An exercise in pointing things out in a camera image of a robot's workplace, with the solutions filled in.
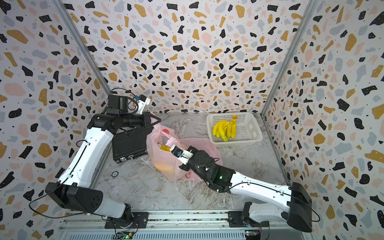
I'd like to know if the yellow banana bunch in basket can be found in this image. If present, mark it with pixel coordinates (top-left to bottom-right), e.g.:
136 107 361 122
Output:
212 115 238 142

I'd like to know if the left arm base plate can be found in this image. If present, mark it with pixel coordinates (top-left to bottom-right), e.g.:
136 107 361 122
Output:
104 212 149 231

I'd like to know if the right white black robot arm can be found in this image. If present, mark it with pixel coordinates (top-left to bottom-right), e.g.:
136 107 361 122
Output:
171 145 315 233

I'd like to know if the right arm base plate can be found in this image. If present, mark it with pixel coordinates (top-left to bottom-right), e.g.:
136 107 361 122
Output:
227 211 270 228

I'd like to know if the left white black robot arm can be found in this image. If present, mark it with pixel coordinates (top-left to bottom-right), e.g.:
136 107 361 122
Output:
45 95 154 226

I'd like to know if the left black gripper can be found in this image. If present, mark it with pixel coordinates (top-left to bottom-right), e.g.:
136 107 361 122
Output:
121 112 162 129

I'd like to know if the aluminium front rail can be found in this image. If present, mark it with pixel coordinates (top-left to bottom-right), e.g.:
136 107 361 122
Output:
58 210 316 240

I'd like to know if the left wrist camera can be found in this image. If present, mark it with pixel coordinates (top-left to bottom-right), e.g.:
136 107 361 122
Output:
136 95 151 115

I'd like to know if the white plastic basket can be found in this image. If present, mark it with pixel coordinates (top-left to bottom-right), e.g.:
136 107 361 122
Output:
207 113 263 147

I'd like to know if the black flat case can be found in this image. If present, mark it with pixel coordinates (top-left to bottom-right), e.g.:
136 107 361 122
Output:
112 127 154 164

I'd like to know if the yellow banana bunch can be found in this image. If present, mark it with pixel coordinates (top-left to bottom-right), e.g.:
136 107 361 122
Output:
212 115 238 142
154 145 177 173

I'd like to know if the pink plastic bag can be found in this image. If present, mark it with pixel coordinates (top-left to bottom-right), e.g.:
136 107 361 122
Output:
146 124 223 182

